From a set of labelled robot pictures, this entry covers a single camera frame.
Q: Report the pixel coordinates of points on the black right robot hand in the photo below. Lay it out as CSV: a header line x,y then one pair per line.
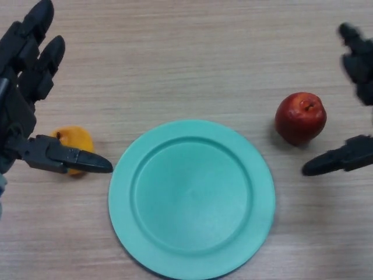
x,y
361,73

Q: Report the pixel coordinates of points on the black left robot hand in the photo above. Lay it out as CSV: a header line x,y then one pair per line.
x,y
17,87

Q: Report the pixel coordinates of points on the red apple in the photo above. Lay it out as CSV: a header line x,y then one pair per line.
x,y
300,119

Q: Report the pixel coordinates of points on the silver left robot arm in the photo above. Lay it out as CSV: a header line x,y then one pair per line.
x,y
1,192

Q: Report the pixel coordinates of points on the green round plate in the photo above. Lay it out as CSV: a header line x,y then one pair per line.
x,y
192,201

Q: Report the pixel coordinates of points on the yellow pear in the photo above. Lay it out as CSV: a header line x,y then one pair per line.
x,y
77,137

